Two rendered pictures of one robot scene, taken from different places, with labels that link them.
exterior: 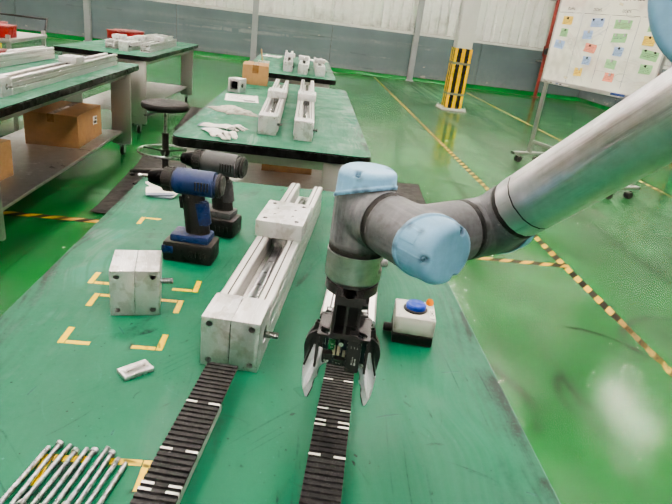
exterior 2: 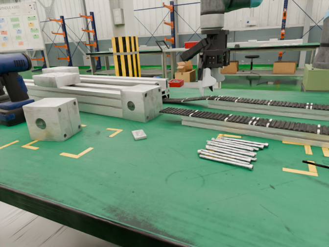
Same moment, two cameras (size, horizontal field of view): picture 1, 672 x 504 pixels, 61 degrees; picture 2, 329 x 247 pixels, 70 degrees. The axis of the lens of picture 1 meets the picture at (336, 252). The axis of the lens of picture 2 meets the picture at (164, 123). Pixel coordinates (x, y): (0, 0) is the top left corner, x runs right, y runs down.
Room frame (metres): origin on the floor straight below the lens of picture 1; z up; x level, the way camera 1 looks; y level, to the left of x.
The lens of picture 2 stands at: (0.41, 0.76, 1.01)
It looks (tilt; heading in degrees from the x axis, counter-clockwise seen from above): 19 degrees down; 301
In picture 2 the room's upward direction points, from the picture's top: 3 degrees counter-clockwise
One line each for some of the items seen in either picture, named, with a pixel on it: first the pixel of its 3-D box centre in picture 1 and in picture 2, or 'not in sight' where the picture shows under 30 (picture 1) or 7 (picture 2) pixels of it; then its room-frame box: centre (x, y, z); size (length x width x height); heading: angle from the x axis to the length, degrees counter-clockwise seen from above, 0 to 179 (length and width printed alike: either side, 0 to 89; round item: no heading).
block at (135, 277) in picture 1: (143, 281); (57, 117); (1.00, 0.37, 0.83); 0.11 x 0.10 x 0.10; 106
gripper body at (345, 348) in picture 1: (346, 320); (213, 49); (0.68, -0.03, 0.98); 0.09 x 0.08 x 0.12; 177
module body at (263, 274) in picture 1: (282, 243); (59, 93); (1.30, 0.13, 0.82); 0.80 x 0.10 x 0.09; 177
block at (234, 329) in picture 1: (243, 332); (144, 101); (0.86, 0.14, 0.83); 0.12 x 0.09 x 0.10; 87
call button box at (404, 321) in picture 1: (408, 320); not in sight; (1.01, -0.16, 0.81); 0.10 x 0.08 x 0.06; 87
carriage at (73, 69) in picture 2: not in sight; (61, 74); (1.54, -0.07, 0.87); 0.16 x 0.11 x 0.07; 177
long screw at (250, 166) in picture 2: (24, 475); (224, 161); (0.53, 0.35, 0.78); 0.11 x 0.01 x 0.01; 176
